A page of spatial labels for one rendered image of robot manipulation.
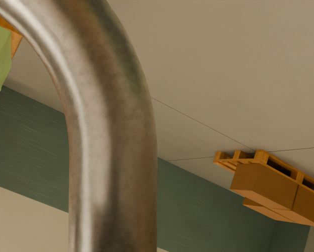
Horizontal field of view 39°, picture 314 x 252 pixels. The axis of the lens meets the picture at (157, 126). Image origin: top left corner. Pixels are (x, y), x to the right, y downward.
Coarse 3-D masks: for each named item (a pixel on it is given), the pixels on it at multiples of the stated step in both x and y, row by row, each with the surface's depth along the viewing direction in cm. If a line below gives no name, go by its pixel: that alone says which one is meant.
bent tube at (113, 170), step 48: (0, 0) 14; (48, 0) 14; (96, 0) 14; (48, 48) 14; (96, 48) 14; (96, 96) 14; (144, 96) 14; (96, 144) 14; (144, 144) 14; (96, 192) 14; (144, 192) 14; (96, 240) 14; (144, 240) 14
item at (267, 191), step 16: (224, 160) 502; (240, 160) 478; (256, 160) 455; (272, 160) 472; (240, 176) 471; (256, 176) 449; (272, 176) 459; (288, 176) 469; (304, 176) 485; (240, 192) 474; (256, 192) 448; (272, 192) 457; (288, 192) 467; (304, 192) 480; (256, 208) 530; (272, 208) 495; (288, 208) 465; (304, 208) 479
